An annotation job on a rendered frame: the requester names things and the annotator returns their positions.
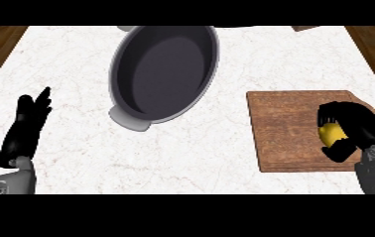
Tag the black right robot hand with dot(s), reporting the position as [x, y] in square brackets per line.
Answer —
[355, 122]

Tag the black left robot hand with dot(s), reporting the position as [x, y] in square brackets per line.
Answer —
[25, 132]

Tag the yellow lemon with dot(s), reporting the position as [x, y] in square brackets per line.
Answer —
[333, 134]

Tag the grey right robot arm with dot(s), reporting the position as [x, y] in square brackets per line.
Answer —
[367, 171]

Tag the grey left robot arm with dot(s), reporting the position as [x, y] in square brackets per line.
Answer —
[20, 178]

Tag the brown wooden cutting board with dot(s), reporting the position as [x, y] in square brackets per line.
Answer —
[289, 132]

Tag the dark grey oval pot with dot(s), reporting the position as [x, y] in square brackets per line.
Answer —
[163, 74]

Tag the brown wooden block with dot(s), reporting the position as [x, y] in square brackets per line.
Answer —
[306, 28]

